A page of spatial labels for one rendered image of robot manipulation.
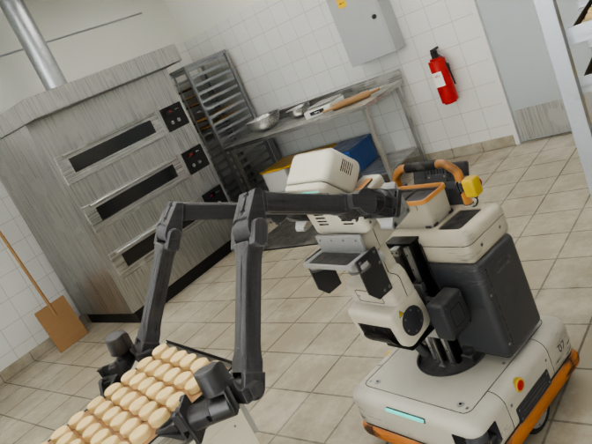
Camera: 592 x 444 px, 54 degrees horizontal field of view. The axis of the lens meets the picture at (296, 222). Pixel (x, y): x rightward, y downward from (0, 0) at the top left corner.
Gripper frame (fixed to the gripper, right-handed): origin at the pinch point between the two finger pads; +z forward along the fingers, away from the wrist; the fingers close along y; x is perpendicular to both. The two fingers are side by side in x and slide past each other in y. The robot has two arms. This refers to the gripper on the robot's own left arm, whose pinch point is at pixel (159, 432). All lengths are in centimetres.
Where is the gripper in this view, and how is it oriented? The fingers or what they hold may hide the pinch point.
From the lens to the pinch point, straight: 148.5
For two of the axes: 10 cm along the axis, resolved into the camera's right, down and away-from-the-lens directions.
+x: 0.5, -3.4, 9.4
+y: 4.5, 8.5, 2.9
